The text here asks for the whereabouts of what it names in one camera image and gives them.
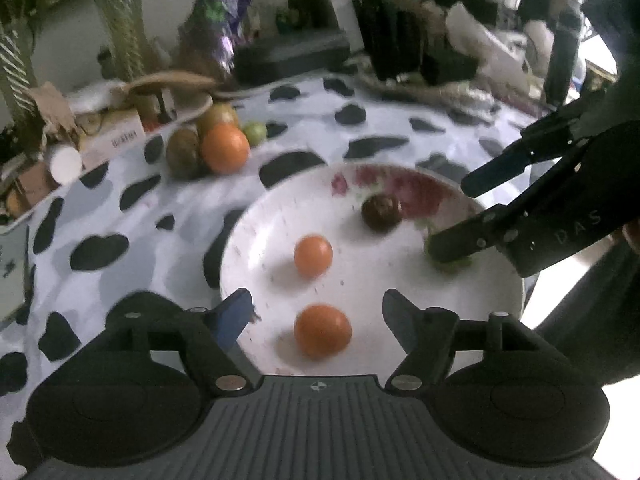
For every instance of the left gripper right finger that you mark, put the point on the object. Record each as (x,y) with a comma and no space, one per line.
(426,336)

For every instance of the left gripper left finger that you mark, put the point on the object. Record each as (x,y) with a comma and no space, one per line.
(210,338)

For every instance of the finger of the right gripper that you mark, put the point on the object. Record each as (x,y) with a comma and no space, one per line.
(480,232)
(510,159)

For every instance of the dark passion fruit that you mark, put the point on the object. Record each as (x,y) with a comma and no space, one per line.
(381,212)

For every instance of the small orange tangerine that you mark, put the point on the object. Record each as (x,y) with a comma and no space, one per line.
(313,255)

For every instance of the large orange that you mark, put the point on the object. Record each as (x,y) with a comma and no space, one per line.
(224,149)

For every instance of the brown mango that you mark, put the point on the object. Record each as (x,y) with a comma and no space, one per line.
(218,113)
(183,154)

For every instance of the green lime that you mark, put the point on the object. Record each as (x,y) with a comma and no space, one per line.
(255,132)
(444,267)

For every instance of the cow print tablecloth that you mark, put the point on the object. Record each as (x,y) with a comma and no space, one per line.
(129,225)

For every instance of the white floral plate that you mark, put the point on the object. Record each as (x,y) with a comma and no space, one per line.
(326,200)

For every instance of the smartphone in clear case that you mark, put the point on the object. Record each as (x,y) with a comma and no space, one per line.
(13,270)

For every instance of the white pill bottle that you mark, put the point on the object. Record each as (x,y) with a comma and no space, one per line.
(64,163)

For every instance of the yellow white medicine box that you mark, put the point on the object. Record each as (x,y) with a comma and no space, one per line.
(104,135)

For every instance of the white oval tray left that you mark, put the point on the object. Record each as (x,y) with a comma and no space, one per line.
(186,111)

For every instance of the brown paper envelope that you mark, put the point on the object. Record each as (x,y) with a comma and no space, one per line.
(174,79)

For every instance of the black zip case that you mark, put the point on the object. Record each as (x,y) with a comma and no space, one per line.
(271,59)

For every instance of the purple foil snack bag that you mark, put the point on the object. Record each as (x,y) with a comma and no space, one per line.
(210,35)

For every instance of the glass vase with bamboo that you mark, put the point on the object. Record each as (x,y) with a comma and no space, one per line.
(17,43)

